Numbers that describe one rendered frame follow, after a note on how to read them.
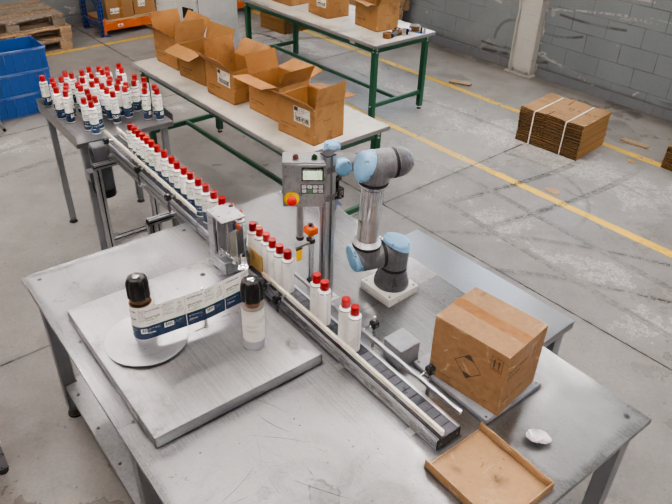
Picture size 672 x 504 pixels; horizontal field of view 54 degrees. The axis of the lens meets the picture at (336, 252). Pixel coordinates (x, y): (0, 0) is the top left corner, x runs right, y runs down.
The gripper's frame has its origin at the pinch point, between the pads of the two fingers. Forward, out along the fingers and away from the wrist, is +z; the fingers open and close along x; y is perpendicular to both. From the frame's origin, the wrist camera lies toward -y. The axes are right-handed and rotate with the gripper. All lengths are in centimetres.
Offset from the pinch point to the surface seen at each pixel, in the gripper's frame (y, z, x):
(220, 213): -7, -14, -53
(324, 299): 53, -2, -46
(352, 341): 71, 6, -47
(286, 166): 26, -46, -43
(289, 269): 28, -1, -43
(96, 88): -201, -4, -23
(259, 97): -158, 10, 72
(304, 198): 30, -33, -37
